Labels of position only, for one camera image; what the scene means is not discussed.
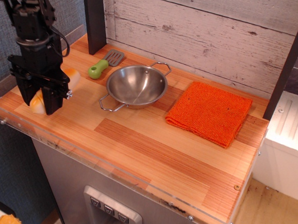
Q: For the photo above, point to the white toy sink unit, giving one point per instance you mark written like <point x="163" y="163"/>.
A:
<point x="277" y="161"/>

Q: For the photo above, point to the orange knitted cloth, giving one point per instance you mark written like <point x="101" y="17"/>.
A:
<point x="210" y="112"/>

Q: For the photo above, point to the toy hotdog bun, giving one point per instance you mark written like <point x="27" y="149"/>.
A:
<point x="37" y="104"/>

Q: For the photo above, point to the steel two-handled bowl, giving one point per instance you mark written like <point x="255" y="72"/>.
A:
<point x="136" y="87"/>

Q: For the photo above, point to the dark frame post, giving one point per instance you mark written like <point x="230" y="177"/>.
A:
<point x="282" y="80"/>
<point x="95" y="25"/>

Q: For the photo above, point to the yellow object at corner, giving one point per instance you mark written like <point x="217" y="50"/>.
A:
<point x="9" y="219"/>

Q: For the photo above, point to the clear acrylic table guard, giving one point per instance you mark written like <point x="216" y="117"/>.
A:
<point x="194" y="177"/>

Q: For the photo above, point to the dark right frame post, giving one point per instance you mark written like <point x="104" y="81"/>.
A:
<point x="282" y="80"/>

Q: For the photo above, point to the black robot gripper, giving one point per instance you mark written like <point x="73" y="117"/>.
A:
<point x="37" y="69"/>

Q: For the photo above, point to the silver dispenser panel with buttons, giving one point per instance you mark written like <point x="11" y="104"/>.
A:
<point x="102" y="209"/>

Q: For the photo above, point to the grey toy fridge cabinet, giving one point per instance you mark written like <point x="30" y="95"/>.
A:
<point x="68" y="178"/>

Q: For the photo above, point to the dark left frame post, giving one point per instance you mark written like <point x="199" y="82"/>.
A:
<point x="95" y="25"/>

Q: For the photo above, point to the green-handled grey spatula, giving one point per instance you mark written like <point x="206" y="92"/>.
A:
<point x="112" y="58"/>

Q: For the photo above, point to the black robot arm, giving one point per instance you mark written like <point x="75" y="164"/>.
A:
<point x="33" y="21"/>

